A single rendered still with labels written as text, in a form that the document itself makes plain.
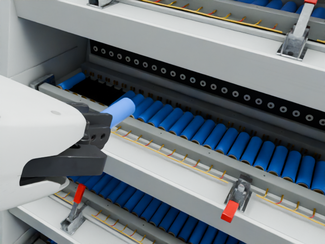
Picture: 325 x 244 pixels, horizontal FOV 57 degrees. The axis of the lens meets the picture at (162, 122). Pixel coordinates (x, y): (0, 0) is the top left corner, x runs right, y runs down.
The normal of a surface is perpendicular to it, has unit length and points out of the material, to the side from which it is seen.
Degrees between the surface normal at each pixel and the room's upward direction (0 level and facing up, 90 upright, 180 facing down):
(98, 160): 86
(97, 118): 90
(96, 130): 90
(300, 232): 18
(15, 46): 90
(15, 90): 10
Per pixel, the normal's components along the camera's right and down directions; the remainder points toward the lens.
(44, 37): 0.87, 0.34
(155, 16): 0.07, -0.79
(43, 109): 0.37, -0.91
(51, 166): 0.65, 0.33
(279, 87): -0.49, 0.51
